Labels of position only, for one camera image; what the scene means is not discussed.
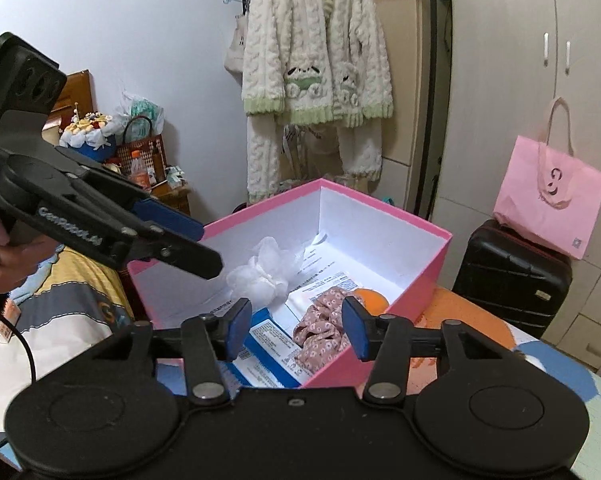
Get beige wooden cabinet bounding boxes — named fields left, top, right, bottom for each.
left=380, top=0, right=436, bottom=221

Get patchwork bed sheet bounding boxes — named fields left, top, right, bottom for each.
left=153, top=285, right=601, bottom=441

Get orange drink bottle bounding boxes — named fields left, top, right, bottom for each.
left=129, top=150, right=152, bottom=191

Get blue packet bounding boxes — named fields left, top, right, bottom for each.
left=220, top=305, right=306, bottom=390

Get orange makeup sponge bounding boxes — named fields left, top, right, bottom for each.
left=353, top=287, right=391, bottom=316

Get beige canvas tote bag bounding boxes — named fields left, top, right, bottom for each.
left=224, top=7, right=251, bottom=78

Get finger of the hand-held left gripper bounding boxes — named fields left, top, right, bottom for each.
left=120, top=225, right=225, bottom=280
left=55, top=146, right=204, bottom=243

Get wooden headboard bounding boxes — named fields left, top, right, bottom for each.
left=43, top=69, right=91, bottom=133

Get clear plastic bag of packs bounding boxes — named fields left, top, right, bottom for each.
left=114, top=91, right=166, bottom=138

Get black suitcase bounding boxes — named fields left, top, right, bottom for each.
left=451, top=219, right=573, bottom=340

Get white fleece jacket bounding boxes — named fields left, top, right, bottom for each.
left=241, top=0, right=395, bottom=128

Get white printed paper sheet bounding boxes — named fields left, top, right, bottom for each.
left=195, top=245, right=366, bottom=321

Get pink tote bag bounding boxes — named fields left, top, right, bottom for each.
left=493, top=97, right=601, bottom=261

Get brown woven basket bag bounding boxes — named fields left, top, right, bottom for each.
left=115, top=115, right=168, bottom=183

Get pink storage box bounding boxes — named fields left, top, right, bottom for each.
left=127, top=178, right=453, bottom=390

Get black cable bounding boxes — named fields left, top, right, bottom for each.
left=0, top=305, right=37, bottom=386

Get yellow grey white quilt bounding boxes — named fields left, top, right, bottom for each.
left=0, top=247, right=136, bottom=433

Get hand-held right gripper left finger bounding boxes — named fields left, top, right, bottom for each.
left=98, top=297, right=254, bottom=407

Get white fleece pants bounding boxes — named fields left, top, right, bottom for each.
left=244, top=110, right=384, bottom=206

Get pink floral scrunchie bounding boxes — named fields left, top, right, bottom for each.
left=293, top=286, right=365, bottom=373

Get wooden nightstand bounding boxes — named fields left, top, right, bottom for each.
left=150, top=180, right=191, bottom=216

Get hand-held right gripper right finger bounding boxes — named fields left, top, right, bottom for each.
left=341, top=296, right=523, bottom=403

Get grey wooden wardrobe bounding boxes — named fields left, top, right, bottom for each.
left=447, top=0, right=601, bottom=373

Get person's left hand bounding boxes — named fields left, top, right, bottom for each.
left=0, top=195, right=61, bottom=293

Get crochet flower bouquet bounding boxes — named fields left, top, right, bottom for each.
left=59, top=102, right=117, bottom=161

